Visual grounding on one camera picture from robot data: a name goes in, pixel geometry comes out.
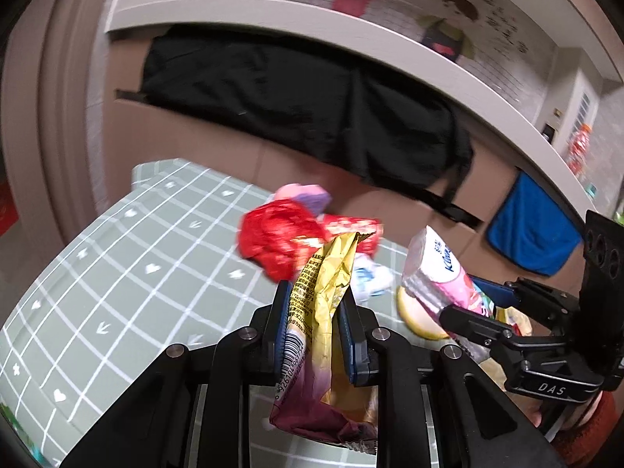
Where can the wall poster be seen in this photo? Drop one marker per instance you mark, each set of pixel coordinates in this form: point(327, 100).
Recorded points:
point(390, 5)

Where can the orange bottle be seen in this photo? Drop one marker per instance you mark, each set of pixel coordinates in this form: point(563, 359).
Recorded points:
point(580, 148)

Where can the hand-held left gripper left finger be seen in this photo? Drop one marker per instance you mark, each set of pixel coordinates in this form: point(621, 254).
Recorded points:
point(282, 324)

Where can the blue cloth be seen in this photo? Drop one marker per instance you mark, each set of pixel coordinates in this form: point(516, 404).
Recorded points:
point(526, 229)

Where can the yellow round lid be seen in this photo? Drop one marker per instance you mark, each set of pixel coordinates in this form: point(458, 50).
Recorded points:
point(414, 317)

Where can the green checked table mat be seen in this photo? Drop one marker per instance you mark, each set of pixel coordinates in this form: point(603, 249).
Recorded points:
point(122, 278)

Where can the white ledge board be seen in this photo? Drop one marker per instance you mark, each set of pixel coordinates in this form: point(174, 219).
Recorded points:
point(292, 29)

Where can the pink purple packet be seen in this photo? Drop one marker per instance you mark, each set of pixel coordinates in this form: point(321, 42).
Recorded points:
point(307, 195)

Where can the red wrapper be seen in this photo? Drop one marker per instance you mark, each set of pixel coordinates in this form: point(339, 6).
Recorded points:
point(278, 234)

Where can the person's right hand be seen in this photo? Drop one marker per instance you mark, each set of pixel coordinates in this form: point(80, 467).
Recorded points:
point(540, 414)

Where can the white door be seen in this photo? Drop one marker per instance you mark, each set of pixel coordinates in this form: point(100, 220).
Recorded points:
point(582, 102)

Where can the brown panel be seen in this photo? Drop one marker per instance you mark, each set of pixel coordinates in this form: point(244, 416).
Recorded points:
point(195, 131)

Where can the black cloth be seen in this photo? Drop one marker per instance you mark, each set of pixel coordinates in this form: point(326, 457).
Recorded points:
point(292, 107)

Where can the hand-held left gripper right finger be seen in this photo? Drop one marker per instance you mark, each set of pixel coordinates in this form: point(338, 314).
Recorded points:
point(347, 334)

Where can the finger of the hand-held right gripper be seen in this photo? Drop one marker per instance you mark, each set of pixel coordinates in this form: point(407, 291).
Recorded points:
point(536, 297)
point(473, 326)

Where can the yellow snack wrapper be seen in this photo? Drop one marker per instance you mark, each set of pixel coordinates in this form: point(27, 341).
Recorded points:
point(326, 282)

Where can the white blue wrapper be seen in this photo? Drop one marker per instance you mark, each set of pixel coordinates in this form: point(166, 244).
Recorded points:
point(373, 278)

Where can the pink tissue packet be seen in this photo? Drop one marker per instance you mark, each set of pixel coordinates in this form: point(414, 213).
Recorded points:
point(438, 273)

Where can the person's right forearm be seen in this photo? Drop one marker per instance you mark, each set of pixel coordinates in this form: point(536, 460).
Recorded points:
point(594, 434)

